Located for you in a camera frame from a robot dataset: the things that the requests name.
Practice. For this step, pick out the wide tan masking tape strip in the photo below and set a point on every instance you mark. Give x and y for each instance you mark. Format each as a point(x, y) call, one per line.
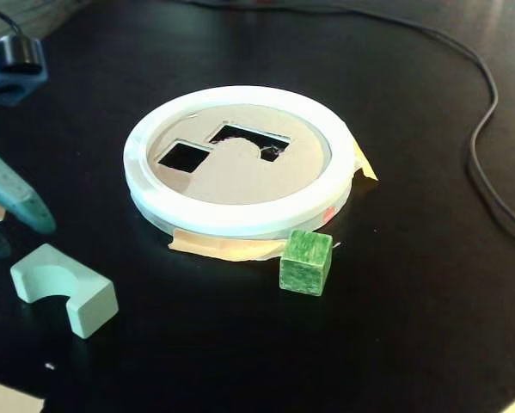
point(205, 247)

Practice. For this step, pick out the white round shape sorter lid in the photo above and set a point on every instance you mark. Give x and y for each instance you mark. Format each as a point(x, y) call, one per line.
point(240, 185)

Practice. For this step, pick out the small tan masking tape piece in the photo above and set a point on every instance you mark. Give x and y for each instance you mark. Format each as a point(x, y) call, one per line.
point(366, 170)

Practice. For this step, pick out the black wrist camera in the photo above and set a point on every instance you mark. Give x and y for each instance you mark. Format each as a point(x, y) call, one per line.
point(16, 53)

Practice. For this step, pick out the mint green U shape block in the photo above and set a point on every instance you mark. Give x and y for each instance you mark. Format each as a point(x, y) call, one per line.
point(93, 306)

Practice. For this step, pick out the green wooden cube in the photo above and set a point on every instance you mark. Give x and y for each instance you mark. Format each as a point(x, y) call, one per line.
point(304, 271)

